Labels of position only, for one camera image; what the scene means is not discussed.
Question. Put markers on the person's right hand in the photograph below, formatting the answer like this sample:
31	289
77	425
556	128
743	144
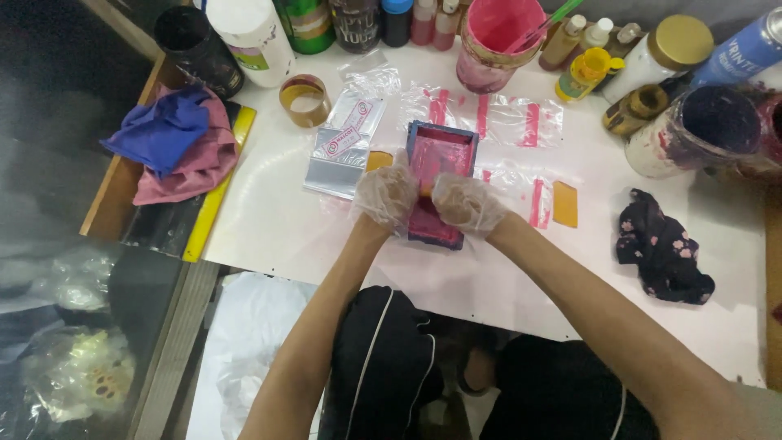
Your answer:
467	206

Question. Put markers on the person's left hand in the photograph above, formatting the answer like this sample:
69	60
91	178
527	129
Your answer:
382	195

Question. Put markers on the person's left fingers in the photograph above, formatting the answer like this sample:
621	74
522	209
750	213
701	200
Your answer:
405	183

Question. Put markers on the person's right fingers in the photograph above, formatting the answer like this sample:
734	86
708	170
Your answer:
446	189

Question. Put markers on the small yellow squeegee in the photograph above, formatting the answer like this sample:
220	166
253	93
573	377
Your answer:
426	187

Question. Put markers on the yellow card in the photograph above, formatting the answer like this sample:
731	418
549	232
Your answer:
565	205
379	161

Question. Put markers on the stack of clear plastic bags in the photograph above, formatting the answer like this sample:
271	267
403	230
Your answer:
342	150

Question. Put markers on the small pink printed plastic bag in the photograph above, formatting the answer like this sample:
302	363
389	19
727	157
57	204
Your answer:
525	195

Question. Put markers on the wide pink printed plastic bag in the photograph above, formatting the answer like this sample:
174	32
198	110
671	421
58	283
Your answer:
507	119

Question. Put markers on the crumpled clear plastic bag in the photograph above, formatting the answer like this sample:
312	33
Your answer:
369	76

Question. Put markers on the brown tape roll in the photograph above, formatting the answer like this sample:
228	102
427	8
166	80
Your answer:
305	113

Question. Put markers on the white paper table sheet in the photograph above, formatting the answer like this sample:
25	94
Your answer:
293	232

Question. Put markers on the pink ink bucket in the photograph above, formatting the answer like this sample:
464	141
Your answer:
489	52

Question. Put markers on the black bottle blue cap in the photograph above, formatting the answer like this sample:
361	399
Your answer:
397	23

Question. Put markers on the small pink bottle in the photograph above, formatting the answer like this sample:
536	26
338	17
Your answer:
446	27
423	23

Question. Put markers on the dark transparent jar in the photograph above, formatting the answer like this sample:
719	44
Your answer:
356	24

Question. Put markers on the yellow bottle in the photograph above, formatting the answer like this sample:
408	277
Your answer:
583	76

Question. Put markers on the brown bottle white cap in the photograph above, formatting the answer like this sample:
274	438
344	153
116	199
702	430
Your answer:
559	46

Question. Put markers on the person's sandalled foot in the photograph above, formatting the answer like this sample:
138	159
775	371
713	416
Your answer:
476	370

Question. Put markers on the person's black trousers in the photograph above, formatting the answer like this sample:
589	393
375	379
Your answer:
379	366

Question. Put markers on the green bottle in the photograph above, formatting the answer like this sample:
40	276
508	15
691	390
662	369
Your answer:
305	24

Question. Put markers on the long yellow squeegee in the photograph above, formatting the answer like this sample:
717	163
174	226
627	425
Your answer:
214	201

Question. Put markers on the green stirring stick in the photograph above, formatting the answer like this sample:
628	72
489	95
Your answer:
547	21

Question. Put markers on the small brown jar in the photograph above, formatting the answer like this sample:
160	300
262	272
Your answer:
635	110

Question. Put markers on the pink cloth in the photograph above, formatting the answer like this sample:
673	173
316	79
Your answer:
195	171

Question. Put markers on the large white bottle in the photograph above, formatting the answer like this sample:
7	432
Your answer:
253	36

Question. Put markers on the pale bottle white cap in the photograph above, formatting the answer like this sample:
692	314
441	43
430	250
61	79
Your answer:
595	33

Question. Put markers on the black floral cloth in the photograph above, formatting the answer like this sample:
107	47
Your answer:
663	250

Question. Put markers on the white plastic bag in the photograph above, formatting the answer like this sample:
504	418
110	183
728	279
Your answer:
244	342

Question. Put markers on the dark bottle clear cap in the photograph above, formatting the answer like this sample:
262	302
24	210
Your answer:
623	40

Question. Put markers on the white bottle gold cap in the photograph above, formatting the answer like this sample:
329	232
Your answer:
653	61

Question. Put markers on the black jar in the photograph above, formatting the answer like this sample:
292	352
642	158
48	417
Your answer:
198	52

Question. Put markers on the white jar purple ink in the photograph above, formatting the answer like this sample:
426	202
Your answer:
690	137

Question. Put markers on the blue cloth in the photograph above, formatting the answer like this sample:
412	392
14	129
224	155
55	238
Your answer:
159	131

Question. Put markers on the wooden framed black board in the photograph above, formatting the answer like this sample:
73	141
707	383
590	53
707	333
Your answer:
116	195

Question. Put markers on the blue spray can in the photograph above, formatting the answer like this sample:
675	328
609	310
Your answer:
742	52

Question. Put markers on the red stained jar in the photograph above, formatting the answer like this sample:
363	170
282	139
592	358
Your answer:
771	137

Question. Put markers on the heap of clear plastic bags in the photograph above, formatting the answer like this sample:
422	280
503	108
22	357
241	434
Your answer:
73	366

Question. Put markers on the blue printing frame pink ink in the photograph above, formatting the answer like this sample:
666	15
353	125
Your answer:
440	156

